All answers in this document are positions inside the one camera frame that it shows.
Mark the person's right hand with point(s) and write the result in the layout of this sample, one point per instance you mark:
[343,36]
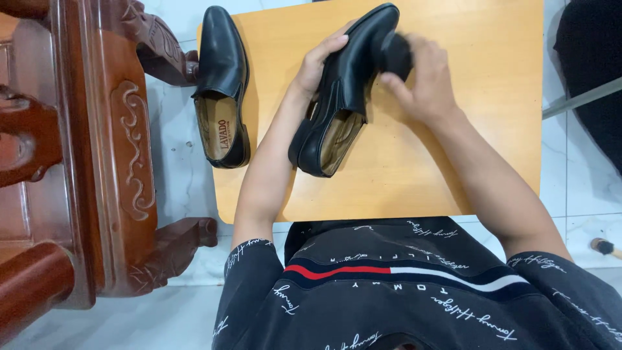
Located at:
[427,82]

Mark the person's left hand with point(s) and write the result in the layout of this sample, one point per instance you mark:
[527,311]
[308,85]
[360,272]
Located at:
[310,69]

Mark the person's right fingers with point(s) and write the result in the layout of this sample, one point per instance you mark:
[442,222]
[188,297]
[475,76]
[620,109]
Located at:
[409,53]

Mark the black shoe polishing brush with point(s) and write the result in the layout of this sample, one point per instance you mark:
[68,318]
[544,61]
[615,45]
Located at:
[394,54]

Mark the black leather loafer shoe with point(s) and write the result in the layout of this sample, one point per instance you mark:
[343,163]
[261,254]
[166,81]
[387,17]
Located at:
[222,87]
[344,92]

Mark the grey metal bar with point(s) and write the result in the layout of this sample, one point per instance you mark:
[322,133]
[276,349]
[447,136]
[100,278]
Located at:
[581,98]

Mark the black fabric item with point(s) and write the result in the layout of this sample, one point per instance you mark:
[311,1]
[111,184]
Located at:
[594,73]

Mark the person's black printed shirt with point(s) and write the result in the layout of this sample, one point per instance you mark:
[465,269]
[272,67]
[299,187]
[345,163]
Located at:
[413,291]

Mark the small wooden brush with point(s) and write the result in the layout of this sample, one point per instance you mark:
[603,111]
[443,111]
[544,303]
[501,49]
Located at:
[605,248]

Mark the carved red wooden chair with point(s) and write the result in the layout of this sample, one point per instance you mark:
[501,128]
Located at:
[73,160]

